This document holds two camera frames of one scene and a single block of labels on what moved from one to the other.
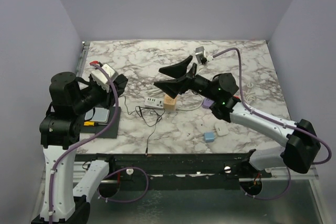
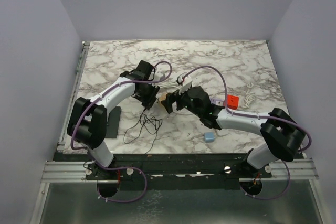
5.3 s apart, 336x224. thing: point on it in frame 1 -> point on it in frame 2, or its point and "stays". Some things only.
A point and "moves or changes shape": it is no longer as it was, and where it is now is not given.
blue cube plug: (209, 136) stays
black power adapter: (154, 124) moves or changes shape
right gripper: (173, 87) -> (171, 97)
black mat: (113, 132) stays
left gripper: (109, 99) -> (149, 100)
